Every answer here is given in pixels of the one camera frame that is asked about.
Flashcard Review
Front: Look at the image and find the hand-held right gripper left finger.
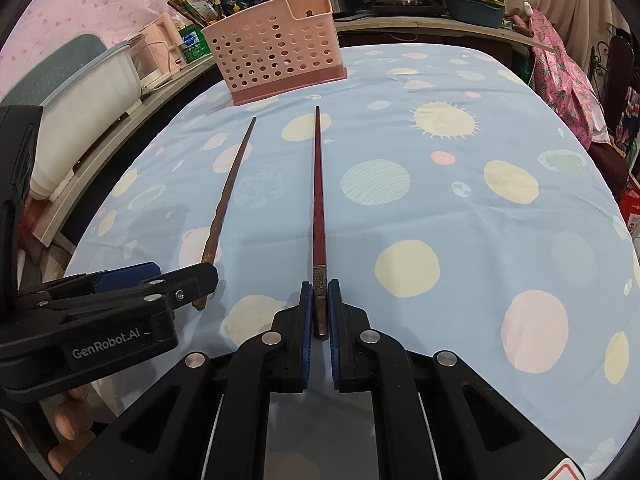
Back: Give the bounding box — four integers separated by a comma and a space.
60, 282, 314, 480

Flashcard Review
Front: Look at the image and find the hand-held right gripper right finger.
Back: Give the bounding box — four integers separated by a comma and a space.
327, 281, 571, 480

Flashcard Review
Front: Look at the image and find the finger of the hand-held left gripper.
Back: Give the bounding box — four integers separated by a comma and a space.
20, 264, 220, 313
62, 261, 164, 291

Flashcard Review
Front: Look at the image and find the brown chopstick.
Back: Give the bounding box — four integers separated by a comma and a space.
192, 116, 258, 311
166, 0, 203, 30

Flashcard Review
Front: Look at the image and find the dark red chopstick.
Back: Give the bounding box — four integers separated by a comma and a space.
311, 105, 332, 341

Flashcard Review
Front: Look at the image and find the pink perforated chopstick holder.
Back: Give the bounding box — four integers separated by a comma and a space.
200, 0, 348, 107

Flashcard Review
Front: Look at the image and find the person's left hand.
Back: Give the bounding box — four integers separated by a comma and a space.
48, 387, 96, 471

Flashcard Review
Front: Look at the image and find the blue printed tablecloth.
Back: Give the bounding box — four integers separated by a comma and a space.
65, 44, 640, 480

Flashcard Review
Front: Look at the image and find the white plastic tub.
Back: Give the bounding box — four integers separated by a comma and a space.
27, 42, 146, 201

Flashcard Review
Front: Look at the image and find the grey-green plastic lid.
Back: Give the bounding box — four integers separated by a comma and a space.
0, 34, 108, 108

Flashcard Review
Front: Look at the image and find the pink small appliance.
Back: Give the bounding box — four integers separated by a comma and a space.
145, 12, 183, 73

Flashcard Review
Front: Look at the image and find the red plastic stool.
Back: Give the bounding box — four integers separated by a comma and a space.
617, 175, 640, 241

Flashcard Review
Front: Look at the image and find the pink floral cloth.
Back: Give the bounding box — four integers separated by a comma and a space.
525, 10, 611, 148

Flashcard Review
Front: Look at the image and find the dark teal plastic basin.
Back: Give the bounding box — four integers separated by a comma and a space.
440, 0, 507, 29

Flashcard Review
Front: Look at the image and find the dark metal chair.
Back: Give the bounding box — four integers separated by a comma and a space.
590, 35, 640, 131

